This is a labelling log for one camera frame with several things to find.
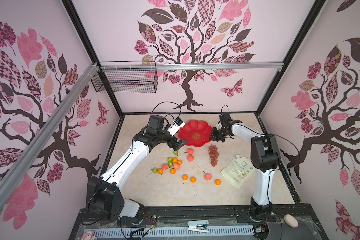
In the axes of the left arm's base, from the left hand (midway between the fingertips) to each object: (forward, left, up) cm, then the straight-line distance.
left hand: (181, 137), depth 78 cm
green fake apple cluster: (-5, +7, -21) cm, 22 cm away
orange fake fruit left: (-10, +12, -20) cm, 26 cm away
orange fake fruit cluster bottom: (-10, +5, -20) cm, 23 cm away
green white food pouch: (-11, -35, -20) cm, 42 cm away
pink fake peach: (-14, -16, -20) cm, 29 cm away
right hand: (+13, -19, -16) cm, 28 cm away
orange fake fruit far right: (-17, -21, -20) cm, 34 cm away
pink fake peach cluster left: (-7, +10, -21) cm, 24 cm away
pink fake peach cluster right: (-8, +3, -20) cm, 22 cm away
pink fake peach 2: (+2, -6, -19) cm, 20 cm away
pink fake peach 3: (-2, -6, -20) cm, 21 cm away
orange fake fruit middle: (-15, -7, -21) cm, 27 cm away
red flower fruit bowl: (+19, -11, -21) cm, 30 cm away
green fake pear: (+3, +3, -22) cm, 22 cm away
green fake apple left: (-10, +16, -20) cm, 27 cm away
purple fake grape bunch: (+1, -21, -20) cm, 29 cm away
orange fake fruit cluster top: (-4, +1, -21) cm, 22 cm away
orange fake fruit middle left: (-14, -2, -20) cm, 25 cm away
